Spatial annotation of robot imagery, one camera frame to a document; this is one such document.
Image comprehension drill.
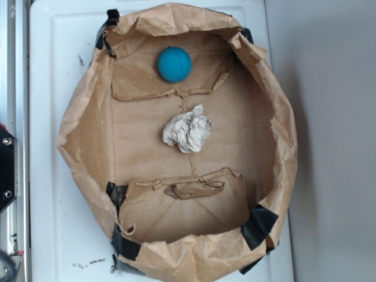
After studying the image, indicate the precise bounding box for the crumpled white paper wad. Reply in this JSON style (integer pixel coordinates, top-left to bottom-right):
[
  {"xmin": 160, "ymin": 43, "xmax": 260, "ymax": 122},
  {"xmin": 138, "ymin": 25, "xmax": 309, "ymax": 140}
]
[{"xmin": 162, "ymin": 104, "xmax": 213, "ymax": 154}]

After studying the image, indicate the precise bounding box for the brown paper bag tray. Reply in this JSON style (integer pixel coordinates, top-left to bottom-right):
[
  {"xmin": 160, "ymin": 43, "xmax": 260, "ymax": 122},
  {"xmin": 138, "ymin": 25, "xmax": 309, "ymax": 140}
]
[{"xmin": 58, "ymin": 3, "xmax": 297, "ymax": 281}]

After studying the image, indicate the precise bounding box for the blue textured ball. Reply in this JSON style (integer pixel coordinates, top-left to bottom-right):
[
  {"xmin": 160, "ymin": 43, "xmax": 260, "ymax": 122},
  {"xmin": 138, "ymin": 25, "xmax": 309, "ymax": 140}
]
[{"xmin": 157, "ymin": 46, "xmax": 192, "ymax": 83}]

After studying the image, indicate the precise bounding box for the black metal bracket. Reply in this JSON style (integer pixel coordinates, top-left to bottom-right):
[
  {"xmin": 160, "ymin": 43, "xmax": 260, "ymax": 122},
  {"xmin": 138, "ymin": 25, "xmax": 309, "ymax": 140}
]
[{"xmin": 0, "ymin": 123, "xmax": 18, "ymax": 214}]

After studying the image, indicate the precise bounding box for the aluminium frame rail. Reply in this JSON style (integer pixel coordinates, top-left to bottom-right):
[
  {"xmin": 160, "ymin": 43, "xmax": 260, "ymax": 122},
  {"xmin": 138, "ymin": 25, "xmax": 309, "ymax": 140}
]
[{"xmin": 1, "ymin": 1, "xmax": 32, "ymax": 281}]

